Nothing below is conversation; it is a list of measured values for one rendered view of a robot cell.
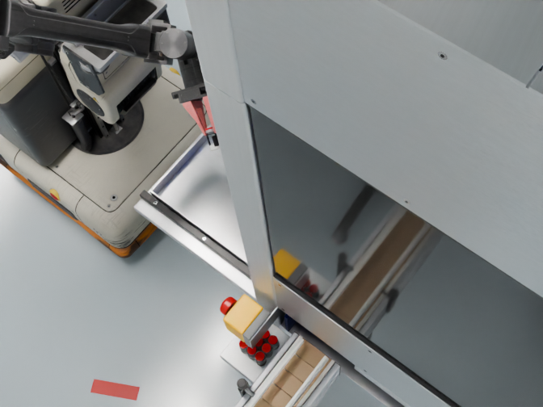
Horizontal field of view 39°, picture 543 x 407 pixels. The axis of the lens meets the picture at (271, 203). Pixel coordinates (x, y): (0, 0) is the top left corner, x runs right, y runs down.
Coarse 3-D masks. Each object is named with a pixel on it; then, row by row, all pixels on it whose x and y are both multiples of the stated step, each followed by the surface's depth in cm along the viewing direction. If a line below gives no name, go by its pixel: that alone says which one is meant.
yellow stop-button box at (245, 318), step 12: (240, 300) 160; (252, 300) 159; (240, 312) 159; (252, 312) 158; (264, 312) 158; (228, 324) 158; (240, 324) 157; (252, 324) 157; (240, 336) 159; (252, 336) 157
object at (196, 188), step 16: (192, 160) 191; (208, 160) 191; (176, 176) 189; (192, 176) 189; (208, 176) 189; (224, 176) 189; (160, 192) 188; (176, 192) 188; (192, 192) 187; (208, 192) 187; (224, 192) 187; (176, 208) 182; (192, 208) 185; (208, 208) 185; (224, 208) 185; (192, 224) 182; (208, 224) 183; (224, 224) 183; (224, 240) 182; (240, 240) 181; (240, 256) 176
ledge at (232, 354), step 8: (272, 328) 172; (280, 336) 171; (288, 336) 171; (232, 344) 171; (280, 344) 171; (224, 352) 171; (232, 352) 170; (240, 352) 170; (272, 352) 170; (224, 360) 172; (232, 360) 170; (240, 360) 170; (248, 360) 170; (240, 368) 169; (248, 368) 169; (256, 368) 169; (264, 368) 169; (248, 376) 168; (256, 376) 168
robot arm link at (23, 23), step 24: (0, 0) 130; (0, 24) 131; (24, 24) 131; (48, 24) 135; (72, 24) 138; (96, 24) 143; (120, 24) 152; (144, 24) 154; (0, 48) 130; (120, 48) 148; (144, 48) 152
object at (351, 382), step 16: (304, 336) 171; (336, 352) 169; (352, 368) 168; (336, 384) 184; (352, 384) 170; (368, 384) 166; (336, 400) 200; (352, 400) 186; (368, 400) 173; (384, 400) 164
